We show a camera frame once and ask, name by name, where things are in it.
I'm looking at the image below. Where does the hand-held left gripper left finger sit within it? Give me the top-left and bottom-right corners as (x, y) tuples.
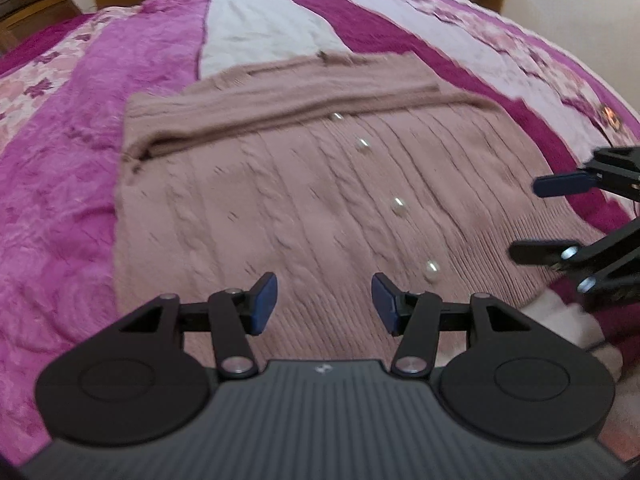
(118, 272), (279, 378)

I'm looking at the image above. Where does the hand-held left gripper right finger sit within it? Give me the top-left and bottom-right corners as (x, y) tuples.
(371, 272), (533, 378)

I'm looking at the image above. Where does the dark wooden headboard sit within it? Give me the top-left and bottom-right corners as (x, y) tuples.
(0, 0), (83, 56)

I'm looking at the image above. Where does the pink striped floral blanket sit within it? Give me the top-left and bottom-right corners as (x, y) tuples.
(0, 0), (640, 466)

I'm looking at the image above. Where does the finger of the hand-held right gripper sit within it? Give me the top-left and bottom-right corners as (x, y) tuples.
(509, 220), (640, 311)
(532, 146), (640, 201)

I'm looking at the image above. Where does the pink knit sweater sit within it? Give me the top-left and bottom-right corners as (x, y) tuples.
(114, 51), (606, 361)

